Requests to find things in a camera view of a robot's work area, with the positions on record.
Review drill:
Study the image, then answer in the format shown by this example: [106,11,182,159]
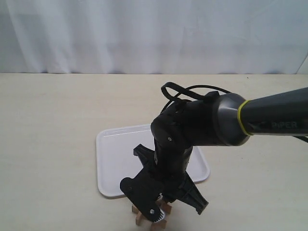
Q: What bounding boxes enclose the white backdrop curtain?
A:
[0,0,308,74]

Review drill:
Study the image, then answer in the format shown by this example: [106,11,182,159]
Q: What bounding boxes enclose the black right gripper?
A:
[133,144,208,215]

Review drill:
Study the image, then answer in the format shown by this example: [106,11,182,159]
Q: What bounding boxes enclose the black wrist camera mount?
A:
[119,168,166,223]

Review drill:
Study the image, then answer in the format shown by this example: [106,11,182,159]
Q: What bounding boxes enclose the white plastic tray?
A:
[96,123,210,199]

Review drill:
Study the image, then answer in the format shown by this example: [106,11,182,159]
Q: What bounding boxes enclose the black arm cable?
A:
[160,81,233,109]

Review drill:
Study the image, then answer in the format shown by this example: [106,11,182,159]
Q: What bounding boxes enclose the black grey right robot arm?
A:
[120,82,308,221]

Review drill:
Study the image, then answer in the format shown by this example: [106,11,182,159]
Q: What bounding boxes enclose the wooden notched stick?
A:
[131,205,144,226]
[156,200,172,215]
[150,220,167,231]

